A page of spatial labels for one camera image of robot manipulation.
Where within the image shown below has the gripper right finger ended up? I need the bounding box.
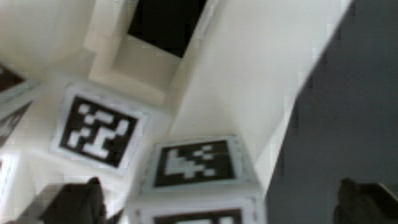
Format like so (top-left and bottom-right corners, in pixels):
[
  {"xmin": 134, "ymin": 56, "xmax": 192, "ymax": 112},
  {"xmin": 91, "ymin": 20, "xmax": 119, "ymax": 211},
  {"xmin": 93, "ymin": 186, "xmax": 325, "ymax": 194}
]
[{"xmin": 333, "ymin": 178, "xmax": 398, "ymax": 224}]

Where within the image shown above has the white tagged cube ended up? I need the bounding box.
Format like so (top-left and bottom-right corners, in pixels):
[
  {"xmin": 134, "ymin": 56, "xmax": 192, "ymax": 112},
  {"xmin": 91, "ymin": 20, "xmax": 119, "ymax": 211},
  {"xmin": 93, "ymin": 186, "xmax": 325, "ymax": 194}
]
[
  {"xmin": 126, "ymin": 135, "xmax": 267, "ymax": 224},
  {"xmin": 0, "ymin": 63, "xmax": 39, "ymax": 148}
]

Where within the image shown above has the white chair back frame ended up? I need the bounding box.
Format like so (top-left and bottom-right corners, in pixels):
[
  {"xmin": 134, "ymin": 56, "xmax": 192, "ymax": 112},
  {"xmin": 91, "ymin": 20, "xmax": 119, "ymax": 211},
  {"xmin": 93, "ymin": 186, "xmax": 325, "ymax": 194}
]
[{"xmin": 0, "ymin": 0, "xmax": 352, "ymax": 224}]

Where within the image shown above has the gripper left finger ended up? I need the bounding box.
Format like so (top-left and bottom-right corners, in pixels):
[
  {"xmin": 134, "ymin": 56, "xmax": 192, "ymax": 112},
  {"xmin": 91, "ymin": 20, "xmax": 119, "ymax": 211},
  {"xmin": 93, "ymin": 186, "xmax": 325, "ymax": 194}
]
[{"xmin": 11, "ymin": 176, "xmax": 112, "ymax": 224}]

